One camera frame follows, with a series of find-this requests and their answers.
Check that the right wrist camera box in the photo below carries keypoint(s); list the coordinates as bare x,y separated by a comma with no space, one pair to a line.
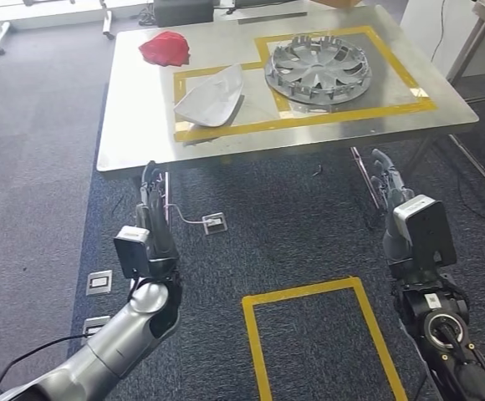
428,232

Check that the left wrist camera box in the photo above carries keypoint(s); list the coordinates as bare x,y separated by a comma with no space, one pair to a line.
131,254

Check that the white table leg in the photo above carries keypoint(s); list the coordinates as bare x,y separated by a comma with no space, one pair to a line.
107,27

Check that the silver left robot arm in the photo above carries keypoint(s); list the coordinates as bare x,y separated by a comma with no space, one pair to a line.
113,343

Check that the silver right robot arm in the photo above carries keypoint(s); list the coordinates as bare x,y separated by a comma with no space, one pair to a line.
439,332

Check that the black equipment case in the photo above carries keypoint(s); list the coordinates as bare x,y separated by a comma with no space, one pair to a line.
183,12

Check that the white plastic bag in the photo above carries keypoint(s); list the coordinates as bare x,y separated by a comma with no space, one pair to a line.
208,99

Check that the white cabinet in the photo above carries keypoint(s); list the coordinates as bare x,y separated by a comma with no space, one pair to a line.
418,33

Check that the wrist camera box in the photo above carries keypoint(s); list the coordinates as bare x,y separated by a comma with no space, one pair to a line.
131,254
428,232

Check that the white framed floor socket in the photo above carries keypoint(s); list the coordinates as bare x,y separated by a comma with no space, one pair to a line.
99,282
94,324

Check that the long grey metal bar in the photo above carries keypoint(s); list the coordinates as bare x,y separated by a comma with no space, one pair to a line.
272,17

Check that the floor socket with plug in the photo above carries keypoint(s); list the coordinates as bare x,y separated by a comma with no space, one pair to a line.
214,223

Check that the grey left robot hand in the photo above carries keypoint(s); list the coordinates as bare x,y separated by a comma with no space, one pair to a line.
161,232

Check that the red object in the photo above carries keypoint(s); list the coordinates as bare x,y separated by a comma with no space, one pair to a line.
163,48

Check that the silver plastic wheel hubcap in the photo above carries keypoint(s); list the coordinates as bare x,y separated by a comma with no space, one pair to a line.
317,72

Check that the metal legged workbench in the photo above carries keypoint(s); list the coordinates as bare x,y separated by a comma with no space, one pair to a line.
142,110

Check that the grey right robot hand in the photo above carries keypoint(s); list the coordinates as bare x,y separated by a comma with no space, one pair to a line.
393,243

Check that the white low ledge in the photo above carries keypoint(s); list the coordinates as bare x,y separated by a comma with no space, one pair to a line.
58,14

